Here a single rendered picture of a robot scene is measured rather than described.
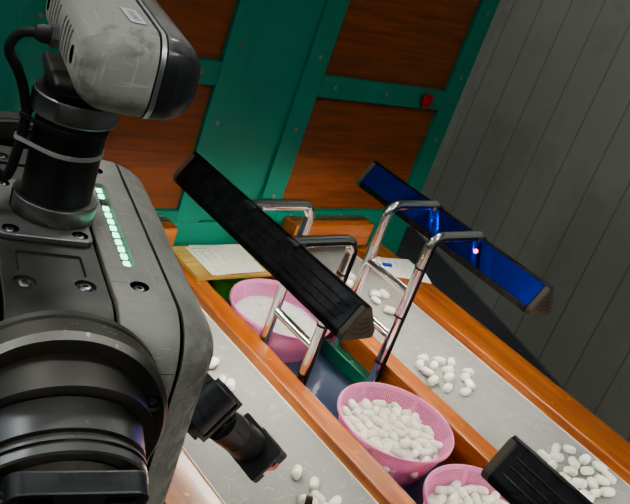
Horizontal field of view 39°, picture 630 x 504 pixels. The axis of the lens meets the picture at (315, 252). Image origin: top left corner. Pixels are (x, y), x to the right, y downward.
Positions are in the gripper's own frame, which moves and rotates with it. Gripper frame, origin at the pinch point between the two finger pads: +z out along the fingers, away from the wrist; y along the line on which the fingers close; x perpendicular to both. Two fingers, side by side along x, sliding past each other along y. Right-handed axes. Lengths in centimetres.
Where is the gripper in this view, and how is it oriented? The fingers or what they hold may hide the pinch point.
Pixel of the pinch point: (273, 464)
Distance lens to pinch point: 153.6
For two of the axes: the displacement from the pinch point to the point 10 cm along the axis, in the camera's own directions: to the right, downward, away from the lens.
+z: 3.8, 5.2, 7.7
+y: -5.8, -5.1, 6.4
